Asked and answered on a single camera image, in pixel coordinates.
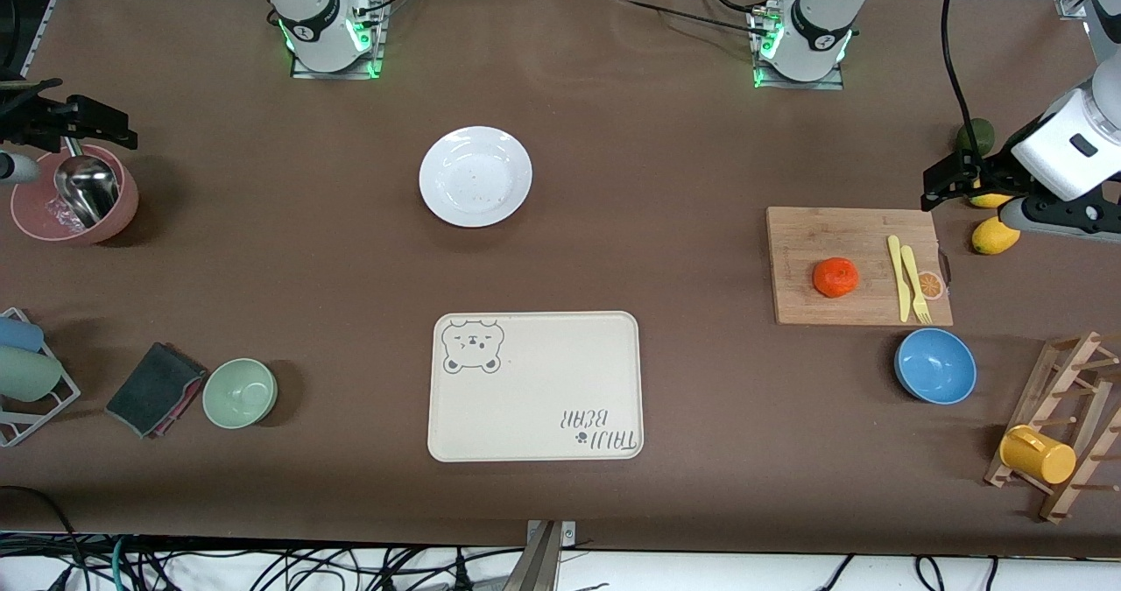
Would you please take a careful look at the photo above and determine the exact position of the green avocado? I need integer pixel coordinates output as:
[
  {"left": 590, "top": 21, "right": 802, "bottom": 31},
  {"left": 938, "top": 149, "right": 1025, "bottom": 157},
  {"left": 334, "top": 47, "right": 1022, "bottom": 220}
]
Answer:
[{"left": 955, "top": 118, "right": 996, "bottom": 158}]

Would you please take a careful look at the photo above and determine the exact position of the pink cloth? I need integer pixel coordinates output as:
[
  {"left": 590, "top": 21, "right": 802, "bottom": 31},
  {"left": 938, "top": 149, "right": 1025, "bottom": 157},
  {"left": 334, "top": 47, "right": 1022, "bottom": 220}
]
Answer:
[{"left": 149, "top": 372, "right": 209, "bottom": 440}]

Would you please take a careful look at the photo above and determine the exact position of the cream tray with bear print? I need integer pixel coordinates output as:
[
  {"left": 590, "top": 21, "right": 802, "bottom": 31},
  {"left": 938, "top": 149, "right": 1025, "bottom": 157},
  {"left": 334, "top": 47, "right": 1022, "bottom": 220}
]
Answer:
[{"left": 427, "top": 311, "right": 645, "bottom": 463}]

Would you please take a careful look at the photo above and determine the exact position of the pink bowl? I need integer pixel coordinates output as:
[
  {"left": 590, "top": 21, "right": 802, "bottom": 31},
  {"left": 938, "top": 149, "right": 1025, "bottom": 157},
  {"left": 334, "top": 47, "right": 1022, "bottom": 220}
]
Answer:
[{"left": 11, "top": 143, "right": 139, "bottom": 246}]

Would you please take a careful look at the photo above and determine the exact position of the orange mandarin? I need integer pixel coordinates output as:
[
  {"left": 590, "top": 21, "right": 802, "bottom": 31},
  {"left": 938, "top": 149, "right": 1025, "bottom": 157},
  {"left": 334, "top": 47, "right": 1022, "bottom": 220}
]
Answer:
[{"left": 813, "top": 257, "right": 861, "bottom": 299}]

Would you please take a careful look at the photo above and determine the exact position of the metal scoop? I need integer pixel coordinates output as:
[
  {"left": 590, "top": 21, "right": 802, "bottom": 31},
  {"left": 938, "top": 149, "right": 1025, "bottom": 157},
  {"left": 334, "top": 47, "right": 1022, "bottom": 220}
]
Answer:
[{"left": 53, "top": 136, "right": 121, "bottom": 229}]

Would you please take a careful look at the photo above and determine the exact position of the yellow plastic knife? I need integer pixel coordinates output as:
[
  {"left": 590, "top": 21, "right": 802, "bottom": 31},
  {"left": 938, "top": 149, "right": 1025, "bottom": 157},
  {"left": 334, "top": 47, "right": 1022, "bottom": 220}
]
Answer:
[{"left": 887, "top": 235, "right": 913, "bottom": 323}]

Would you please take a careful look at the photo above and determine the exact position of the green cable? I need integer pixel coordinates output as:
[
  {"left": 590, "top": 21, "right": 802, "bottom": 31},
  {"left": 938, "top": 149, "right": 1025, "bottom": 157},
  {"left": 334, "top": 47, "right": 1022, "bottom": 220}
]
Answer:
[{"left": 107, "top": 535, "right": 134, "bottom": 591}]

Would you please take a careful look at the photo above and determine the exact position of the white wire rack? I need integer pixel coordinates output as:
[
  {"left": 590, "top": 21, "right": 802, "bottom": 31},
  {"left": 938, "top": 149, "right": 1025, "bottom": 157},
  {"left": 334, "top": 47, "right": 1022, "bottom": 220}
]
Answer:
[{"left": 0, "top": 307, "right": 81, "bottom": 447}]

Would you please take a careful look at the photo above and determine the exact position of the wooden cutting board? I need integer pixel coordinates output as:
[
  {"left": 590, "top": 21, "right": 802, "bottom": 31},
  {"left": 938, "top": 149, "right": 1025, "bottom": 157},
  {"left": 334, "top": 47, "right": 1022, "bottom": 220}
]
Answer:
[{"left": 766, "top": 207, "right": 954, "bottom": 327}]

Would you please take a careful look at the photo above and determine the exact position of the white round plate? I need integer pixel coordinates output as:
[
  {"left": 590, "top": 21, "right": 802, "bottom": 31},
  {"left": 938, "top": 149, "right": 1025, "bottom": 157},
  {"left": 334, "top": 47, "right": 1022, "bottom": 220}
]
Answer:
[{"left": 419, "top": 126, "right": 533, "bottom": 229}]

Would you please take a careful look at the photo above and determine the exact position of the blue bowl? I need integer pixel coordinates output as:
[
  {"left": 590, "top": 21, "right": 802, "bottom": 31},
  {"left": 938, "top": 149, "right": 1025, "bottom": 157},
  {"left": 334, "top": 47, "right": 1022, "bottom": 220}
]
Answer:
[{"left": 894, "top": 327, "right": 977, "bottom": 405}]

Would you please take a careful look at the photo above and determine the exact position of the pale blue cup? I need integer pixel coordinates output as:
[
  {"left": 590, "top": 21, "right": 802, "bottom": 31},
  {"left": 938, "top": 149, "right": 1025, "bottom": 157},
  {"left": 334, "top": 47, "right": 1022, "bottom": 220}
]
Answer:
[{"left": 0, "top": 315, "right": 45, "bottom": 353}]

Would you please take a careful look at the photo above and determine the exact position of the dark grey cloth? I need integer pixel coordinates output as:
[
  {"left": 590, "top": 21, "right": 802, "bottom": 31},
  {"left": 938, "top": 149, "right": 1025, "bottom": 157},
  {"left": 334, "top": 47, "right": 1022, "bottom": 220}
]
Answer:
[{"left": 105, "top": 341, "right": 209, "bottom": 440}]

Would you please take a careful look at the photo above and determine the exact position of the yellow plastic fork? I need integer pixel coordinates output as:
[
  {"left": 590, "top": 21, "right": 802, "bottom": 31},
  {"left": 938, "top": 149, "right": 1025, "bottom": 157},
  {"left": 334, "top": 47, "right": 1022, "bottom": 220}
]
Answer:
[{"left": 900, "top": 245, "right": 933, "bottom": 325}]

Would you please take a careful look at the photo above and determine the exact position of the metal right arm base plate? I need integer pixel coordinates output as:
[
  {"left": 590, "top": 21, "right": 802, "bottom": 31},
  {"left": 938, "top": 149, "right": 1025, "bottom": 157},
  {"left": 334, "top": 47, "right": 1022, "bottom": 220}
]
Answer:
[{"left": 291, "top": 0, "right": 386, "bottom": 80}]

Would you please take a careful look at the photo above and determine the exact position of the pale green cup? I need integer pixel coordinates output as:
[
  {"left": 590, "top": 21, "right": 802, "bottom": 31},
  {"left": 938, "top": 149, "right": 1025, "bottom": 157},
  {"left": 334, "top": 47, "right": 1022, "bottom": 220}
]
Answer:
[{"left": 0, "top": 346, "right": 64, "bottom": 403}]

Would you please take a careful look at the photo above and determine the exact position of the yellow mug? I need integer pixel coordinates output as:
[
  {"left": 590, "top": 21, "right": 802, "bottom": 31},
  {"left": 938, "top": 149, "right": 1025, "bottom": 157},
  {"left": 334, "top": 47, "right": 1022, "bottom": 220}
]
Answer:
[{"left": 999, "top": 425, "right": 1077, "bottom": 485}]

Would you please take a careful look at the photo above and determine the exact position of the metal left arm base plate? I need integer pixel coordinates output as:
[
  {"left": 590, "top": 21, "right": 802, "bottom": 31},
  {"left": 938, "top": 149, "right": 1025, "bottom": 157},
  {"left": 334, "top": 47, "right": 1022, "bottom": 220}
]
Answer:
[{"left": 751, "top": 4, "right": 846, "bottom": 91}]

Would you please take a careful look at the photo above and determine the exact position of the wooden mug rack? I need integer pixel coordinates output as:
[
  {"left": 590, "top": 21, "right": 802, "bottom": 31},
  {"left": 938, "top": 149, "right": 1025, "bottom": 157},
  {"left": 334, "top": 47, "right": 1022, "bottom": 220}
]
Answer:
[{"left": 984, "top": 331, "right": 1121, "bottom": 524}]

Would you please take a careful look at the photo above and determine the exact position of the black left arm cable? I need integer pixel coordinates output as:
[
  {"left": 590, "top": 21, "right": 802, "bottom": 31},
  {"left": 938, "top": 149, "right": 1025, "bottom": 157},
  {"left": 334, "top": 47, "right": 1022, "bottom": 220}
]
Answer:
[{"left": 941, "top": 0, "right": 986, "bottom": 165}]

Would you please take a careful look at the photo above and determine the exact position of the pale green bowl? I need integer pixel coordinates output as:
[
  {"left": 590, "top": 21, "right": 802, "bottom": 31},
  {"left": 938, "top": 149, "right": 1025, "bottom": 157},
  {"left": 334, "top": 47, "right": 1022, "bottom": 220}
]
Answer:
[{"left": 202, "top": 358, "right": 278, "bottom": 430}]

